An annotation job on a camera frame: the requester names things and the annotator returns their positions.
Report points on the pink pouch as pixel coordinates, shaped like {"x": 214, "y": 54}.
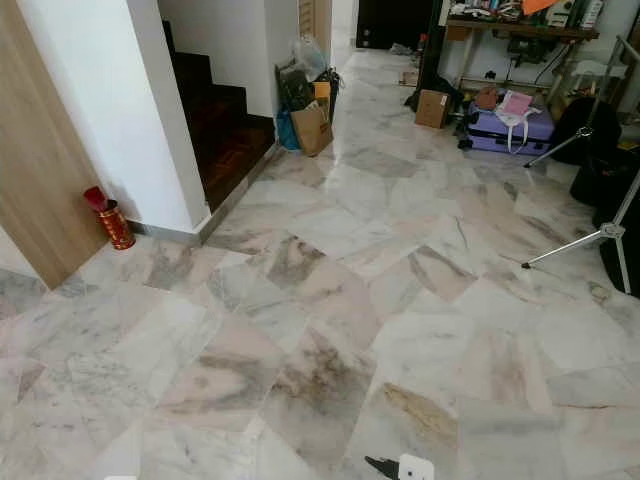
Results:
{"x": 518, "y": 102}

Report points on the brown paper bag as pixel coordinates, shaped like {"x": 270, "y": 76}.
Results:
{"x": 312, "y": 130}

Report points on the dark green bag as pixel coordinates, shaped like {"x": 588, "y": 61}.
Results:
{"x": 296, "y": 88}

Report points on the dark wooden staircase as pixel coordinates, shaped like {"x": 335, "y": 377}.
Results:
{"x": 225, "y": 130}

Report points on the small brown cardboard box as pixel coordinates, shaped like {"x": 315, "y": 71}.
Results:
{"x": 431, "y": 108}

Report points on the black cabinet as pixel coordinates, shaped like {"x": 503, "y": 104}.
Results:
{"x": 395, "y": 22}

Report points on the orange item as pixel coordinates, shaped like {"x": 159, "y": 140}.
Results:
{"x": 540, "y": 5}

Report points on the clear plastic bag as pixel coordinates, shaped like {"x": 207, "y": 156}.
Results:
{"x": 309, "y": 58}

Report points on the blue bag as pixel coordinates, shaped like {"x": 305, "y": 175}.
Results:
{"x": 286, "y": 132}

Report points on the light wooden door panel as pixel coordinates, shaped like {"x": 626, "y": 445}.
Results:
{"x": 40, "y": 150}

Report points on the purple suitcase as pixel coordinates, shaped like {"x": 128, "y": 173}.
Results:
{"x": 510, "y": 137}

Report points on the white tote bag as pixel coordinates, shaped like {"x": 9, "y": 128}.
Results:
{"x": 513, "y": 122}

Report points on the black backpack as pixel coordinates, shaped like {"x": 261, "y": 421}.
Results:
{"x": 586, "y": 125}

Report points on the wooden shelf table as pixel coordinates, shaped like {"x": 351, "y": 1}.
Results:
{"x": 520, "y": 30}

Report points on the silver tripod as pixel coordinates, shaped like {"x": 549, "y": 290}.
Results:
{"x": 570, "y": 250}

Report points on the black duffel bag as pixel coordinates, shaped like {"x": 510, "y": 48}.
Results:
{"x": 605, "y": 178}

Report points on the red gold canister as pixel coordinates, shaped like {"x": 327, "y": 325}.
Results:
{"x": 113, "y": 222}

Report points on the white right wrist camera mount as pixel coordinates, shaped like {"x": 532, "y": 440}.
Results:
{"x": 416, "y": 468}

